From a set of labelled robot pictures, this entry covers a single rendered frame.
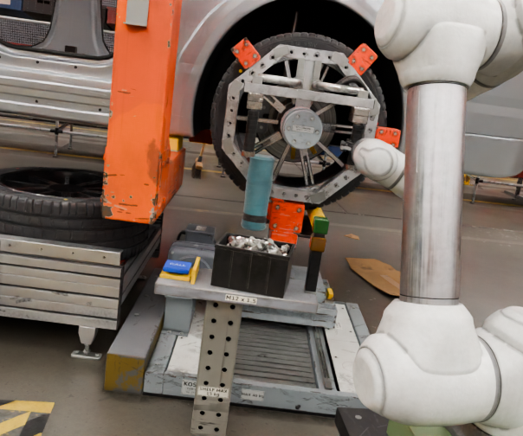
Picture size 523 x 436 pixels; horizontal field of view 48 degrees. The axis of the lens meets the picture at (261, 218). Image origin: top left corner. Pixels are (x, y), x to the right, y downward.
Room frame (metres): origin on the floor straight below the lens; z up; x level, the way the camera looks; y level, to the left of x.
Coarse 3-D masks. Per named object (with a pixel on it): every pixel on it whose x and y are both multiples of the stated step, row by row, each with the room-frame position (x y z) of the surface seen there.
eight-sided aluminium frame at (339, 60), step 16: (288, 48) 2.11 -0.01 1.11; (304, 48) 2.12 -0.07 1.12; (256, 64) 2.11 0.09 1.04; (272, 64) 2.11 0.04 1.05; (336, 64) 2.14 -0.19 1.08; (240, 80) 2.11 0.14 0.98; (224, 128) 2.11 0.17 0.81; (368, 128) 2.13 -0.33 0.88; (224, 144) 2.11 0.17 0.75; (240, 160) 2.11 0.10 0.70; (336, 176) 2.17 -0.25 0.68; (352, 176) 2.13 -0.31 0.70; (272, 192) 2.16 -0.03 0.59; (288, 192) 2.12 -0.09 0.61; (304, 192) 2.12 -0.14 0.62; (320, 192) 2.12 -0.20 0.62
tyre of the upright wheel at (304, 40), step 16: (304, 32) 2.21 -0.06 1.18; (256, 48) 2.20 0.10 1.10; (272, 48) 2.20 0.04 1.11; (320, 48) 2.20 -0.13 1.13; (336, 48) 2.20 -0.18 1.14; (240, 64) 2.19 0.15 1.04; (224, 80) 2.19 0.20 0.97; (368, 80) 2.21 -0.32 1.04; (224, 96) 2.19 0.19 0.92; (224, 112) 2.19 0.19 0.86; (384, 112) 2.21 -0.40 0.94; (224, 160) 2.19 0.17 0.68; (240, 176) 2.19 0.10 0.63; (336, 192) 2.21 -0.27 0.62
